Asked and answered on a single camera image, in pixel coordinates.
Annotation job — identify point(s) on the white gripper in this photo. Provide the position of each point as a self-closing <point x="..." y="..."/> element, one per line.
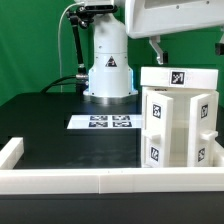
<point x="146" y="18"/>

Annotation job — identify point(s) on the white cabinet top block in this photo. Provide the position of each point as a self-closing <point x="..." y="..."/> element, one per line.
<point x="190" y="78"/>

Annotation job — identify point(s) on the white cabinet body box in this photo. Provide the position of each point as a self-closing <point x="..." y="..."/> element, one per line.
<point x="180" y="122"/>

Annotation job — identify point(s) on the white door panel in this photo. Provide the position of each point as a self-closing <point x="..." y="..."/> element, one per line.
<point x="157" y="114"/>
<point x="202" y="129"/>

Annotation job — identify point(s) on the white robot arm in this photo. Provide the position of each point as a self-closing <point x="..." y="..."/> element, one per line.
<point x="114" y="21"/>

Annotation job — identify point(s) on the white U-shaped fence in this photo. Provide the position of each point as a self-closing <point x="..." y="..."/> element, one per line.
<point x="15" y="181"/>

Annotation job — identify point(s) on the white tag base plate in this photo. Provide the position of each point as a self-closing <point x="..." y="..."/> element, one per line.
<point x="104" y="122"/>

